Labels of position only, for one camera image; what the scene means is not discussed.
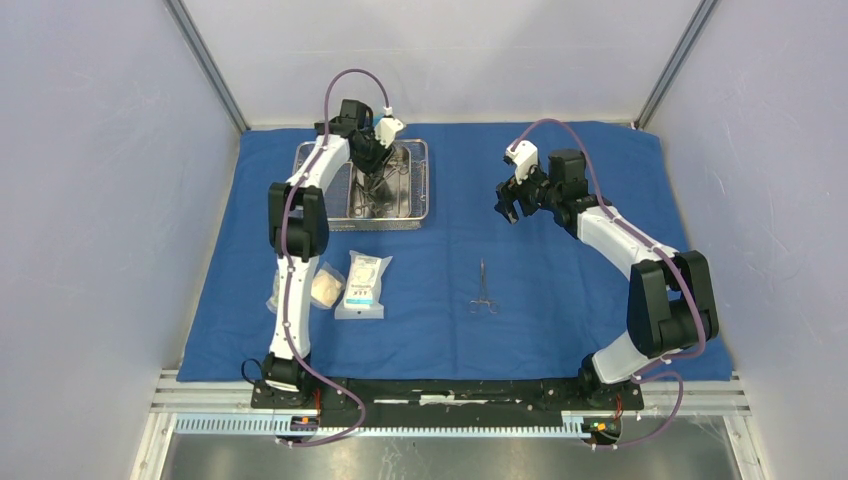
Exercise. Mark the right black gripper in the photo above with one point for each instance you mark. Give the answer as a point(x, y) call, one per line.
point(508, 192)

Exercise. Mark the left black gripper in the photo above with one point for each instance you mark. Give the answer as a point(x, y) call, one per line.
point(381, 159)

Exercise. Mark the metal mesh tray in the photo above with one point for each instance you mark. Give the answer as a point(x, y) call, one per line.
point(334, 178)

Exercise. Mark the steel hemostat forceps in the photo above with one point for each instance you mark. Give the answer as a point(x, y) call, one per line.
point(483, 301)

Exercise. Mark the blue surgical wrap cloth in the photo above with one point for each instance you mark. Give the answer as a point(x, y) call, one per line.
point(559, 300)

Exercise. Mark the beige gauze packet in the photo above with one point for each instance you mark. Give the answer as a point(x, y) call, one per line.
point(326, 287)

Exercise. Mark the white sterile packet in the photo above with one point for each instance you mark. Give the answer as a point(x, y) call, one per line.
point(361, 297)

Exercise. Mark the green sterile packet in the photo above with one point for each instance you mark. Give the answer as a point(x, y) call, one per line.
point(273, 299)

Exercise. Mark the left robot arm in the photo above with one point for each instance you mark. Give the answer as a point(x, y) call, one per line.
point(299, 231)

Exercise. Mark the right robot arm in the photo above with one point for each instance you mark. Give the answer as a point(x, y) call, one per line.
point(670, 307)

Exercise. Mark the steel surgical instruments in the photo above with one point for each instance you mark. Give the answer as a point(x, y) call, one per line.
point(385, 195)

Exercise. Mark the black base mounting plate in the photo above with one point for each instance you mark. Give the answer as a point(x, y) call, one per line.
point(451, 403)

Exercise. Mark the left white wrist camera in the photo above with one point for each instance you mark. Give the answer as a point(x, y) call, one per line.
point(387, 130)

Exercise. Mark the slotted cable duct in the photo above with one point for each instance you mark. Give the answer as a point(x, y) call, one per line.
point(285, 425)

